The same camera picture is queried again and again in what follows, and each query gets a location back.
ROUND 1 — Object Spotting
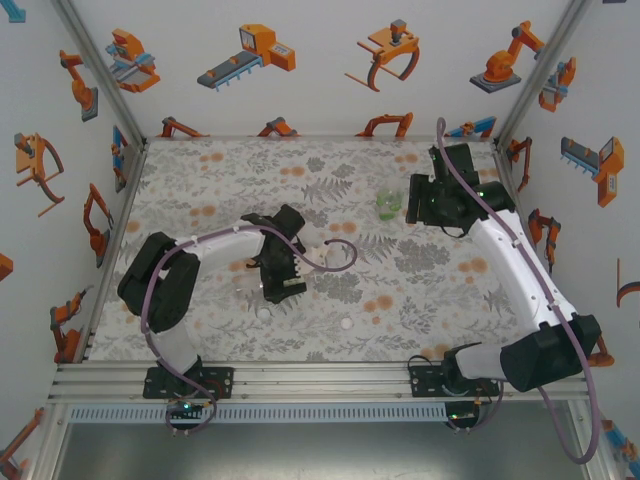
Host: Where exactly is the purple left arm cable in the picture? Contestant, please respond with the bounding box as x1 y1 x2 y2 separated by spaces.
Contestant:
140 224 357 437

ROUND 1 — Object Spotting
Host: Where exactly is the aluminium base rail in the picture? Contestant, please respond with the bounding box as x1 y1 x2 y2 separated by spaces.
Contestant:
48 362 589 404

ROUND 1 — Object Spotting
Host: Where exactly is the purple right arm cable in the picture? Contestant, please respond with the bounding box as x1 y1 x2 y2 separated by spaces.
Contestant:
435 117 601 465

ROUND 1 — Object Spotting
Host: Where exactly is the aluminium corner post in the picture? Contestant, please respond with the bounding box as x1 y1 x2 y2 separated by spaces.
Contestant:
493 0 594 149
49 0 149 151

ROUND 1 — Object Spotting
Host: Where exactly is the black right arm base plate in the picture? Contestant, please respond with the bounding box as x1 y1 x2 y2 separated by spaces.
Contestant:
408 366 481 400

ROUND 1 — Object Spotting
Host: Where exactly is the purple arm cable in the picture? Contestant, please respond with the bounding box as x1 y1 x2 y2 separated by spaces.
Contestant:
140 224 357 437
435 117 601 465

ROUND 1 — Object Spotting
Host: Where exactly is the aluminium table side rail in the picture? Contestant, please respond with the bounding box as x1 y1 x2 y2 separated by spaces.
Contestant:
492 139 524 216
79 139 149 364

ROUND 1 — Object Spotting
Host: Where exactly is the beige label plastic bottle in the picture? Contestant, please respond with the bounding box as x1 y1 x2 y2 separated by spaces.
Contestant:
238 277 307 316

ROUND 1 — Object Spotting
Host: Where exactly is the floral patterned table cloth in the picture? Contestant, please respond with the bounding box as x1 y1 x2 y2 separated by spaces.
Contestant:
84 138 557 363

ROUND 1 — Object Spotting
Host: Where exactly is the slotted grey cable duct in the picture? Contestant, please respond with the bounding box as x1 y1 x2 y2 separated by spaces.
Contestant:
67 403 448 424

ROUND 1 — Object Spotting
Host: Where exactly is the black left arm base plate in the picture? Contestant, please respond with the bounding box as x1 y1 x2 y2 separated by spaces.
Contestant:
143 367 235 400

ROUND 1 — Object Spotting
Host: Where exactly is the aluminium table back rail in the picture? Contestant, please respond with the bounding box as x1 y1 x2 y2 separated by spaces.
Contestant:
143 132 497 143

